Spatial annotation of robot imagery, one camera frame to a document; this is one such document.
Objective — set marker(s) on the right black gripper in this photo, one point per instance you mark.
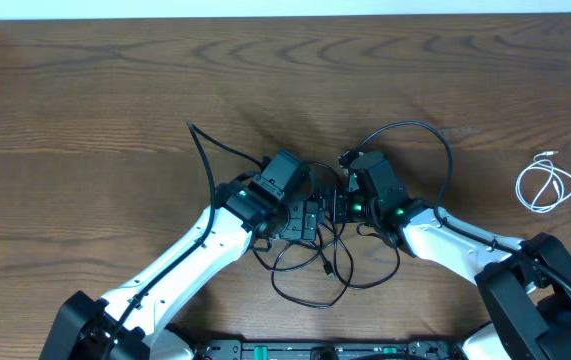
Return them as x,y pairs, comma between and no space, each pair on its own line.
338,195

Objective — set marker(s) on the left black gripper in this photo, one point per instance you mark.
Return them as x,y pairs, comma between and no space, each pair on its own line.
299,232

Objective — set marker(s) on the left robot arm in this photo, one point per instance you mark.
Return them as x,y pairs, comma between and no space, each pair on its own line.
127,322

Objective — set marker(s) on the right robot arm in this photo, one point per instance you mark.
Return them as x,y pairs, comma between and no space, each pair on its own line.
525,285

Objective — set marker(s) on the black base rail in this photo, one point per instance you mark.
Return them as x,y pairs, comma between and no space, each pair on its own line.
237,347

